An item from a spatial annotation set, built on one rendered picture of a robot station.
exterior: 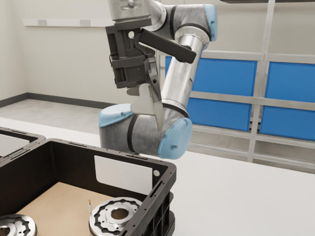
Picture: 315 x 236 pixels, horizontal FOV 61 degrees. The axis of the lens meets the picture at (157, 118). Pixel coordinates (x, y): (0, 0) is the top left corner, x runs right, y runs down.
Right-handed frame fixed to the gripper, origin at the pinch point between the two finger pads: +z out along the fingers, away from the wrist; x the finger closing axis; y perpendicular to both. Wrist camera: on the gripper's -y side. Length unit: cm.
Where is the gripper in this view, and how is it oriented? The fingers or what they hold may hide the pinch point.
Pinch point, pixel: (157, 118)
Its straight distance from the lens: 57.1
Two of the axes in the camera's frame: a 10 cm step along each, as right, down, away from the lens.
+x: 1.6, 3.4, -9.3
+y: -9.8, 1.8, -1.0
